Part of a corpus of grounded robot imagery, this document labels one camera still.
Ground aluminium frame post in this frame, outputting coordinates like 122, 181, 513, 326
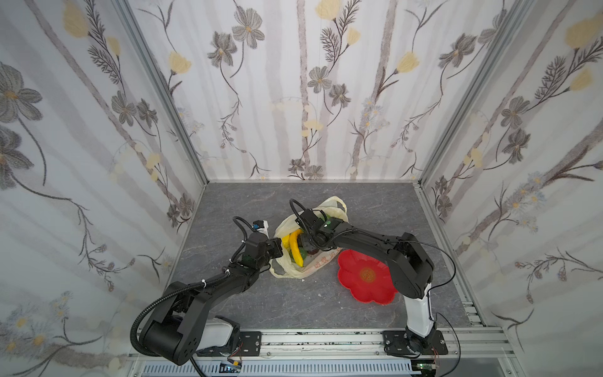
416, 1, 535, 189
111, 0, 210, 188

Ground black corrugated cable conduit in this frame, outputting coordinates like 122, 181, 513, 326
129, 275, 232, 377

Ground yellow fake banana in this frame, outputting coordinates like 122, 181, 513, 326
289, 229, 308, 267

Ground red flower-shaped plastic plate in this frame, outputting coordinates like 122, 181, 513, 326
338, 250, 397, 306

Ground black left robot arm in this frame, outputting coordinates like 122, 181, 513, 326
130, 232, 284, 365

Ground yellow fake lemon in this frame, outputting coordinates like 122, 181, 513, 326
281, 235, 291, 251

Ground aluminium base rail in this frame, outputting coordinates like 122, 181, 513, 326
129, 326, 525, 376

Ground aluminium frame post right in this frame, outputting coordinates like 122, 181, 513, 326
416, 1, 535, 189

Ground aluminium frame post left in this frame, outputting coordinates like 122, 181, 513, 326
111, 0, 210, 188

